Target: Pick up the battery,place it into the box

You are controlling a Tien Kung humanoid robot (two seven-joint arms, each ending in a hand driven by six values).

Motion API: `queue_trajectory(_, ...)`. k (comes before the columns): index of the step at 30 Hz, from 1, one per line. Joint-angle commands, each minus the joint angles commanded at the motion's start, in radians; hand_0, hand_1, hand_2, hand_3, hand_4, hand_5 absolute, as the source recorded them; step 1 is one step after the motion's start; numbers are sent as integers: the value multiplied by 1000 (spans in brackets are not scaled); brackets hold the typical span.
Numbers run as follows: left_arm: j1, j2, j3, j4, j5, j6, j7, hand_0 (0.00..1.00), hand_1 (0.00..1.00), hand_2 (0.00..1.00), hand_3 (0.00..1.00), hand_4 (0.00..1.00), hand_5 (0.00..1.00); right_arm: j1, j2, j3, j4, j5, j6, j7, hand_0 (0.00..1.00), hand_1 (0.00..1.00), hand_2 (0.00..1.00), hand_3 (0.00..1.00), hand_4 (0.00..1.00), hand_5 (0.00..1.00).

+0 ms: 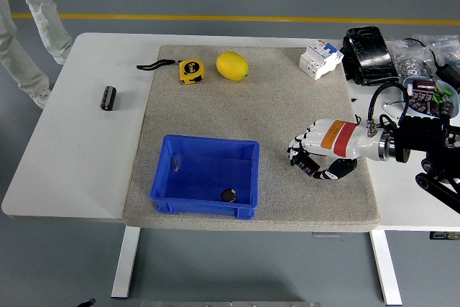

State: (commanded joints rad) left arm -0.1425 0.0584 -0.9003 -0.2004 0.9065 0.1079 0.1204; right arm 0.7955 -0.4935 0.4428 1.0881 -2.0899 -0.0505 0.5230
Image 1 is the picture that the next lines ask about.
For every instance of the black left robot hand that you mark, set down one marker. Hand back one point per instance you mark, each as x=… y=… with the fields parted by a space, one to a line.
x=88 y=302

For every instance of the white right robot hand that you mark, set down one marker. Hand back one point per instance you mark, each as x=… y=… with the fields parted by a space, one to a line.
x=345 y=139

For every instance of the black cylindrical battery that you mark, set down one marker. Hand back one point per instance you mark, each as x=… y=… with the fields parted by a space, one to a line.
x=108 y=98
x=228 y=195
x=306 y=164

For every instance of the large dark battery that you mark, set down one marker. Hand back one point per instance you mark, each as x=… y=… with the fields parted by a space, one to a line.
x=424 y=86
x=419 y=103

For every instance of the blue plastic box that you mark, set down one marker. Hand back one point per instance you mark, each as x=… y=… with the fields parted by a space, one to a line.
x=201 y=181

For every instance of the white table leg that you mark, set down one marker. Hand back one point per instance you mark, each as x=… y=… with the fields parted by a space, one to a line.
x=386 y=267
x=124 y=264

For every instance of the white circuit breaker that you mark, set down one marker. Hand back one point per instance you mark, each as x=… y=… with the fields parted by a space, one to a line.
x=318 y=60

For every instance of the black wrapped case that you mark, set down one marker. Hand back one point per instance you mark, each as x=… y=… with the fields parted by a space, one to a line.
x=370 y=55

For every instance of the grey-brown table mat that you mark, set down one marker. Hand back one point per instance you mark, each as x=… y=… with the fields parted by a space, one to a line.
x=251 y=120

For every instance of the clear bag of nuts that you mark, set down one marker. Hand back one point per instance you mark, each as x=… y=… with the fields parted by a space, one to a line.
x=409 y=62

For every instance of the green plastic piece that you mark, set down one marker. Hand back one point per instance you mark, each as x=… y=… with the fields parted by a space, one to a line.
x=440 y=96

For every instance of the light blue bowl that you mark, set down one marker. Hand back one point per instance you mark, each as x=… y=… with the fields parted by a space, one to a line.
x=454 y=96

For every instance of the yellow lemon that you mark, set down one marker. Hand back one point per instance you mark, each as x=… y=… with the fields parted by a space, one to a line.
x=231 y=66

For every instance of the clear bag of hardware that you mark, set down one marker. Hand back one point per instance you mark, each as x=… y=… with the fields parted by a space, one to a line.
x=445 y=46

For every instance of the black table control panel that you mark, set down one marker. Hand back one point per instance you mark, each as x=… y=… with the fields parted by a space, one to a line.
x=443 y=235

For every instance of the small clear plastic bag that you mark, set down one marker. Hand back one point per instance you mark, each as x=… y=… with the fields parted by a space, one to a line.
x=176 y=163

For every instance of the yellow tape measure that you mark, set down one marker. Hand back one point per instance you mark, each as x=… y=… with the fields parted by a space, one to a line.
x=192 y=71

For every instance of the person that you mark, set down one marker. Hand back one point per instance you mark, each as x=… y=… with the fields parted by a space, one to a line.
x=21 y=59

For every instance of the grey table bracket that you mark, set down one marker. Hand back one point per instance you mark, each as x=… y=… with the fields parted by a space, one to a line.
x=326 y=234

